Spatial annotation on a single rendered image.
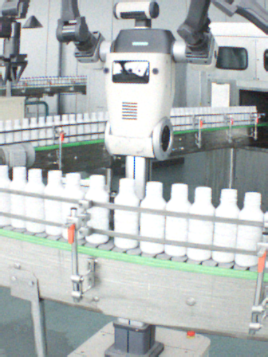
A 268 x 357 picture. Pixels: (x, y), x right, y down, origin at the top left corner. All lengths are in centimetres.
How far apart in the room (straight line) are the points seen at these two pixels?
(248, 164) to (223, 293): 395
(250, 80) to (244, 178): 97
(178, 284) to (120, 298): 16
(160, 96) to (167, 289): 81
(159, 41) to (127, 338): 117
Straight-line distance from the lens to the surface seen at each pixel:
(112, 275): 130
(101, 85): 733
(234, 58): 514
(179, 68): 838
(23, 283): 146
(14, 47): 161
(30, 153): 284
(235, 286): 120
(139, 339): 213
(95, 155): 334
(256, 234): 118
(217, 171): 532
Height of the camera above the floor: 142
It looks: 11 degrees down
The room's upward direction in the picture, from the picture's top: 1 degrees clockwise
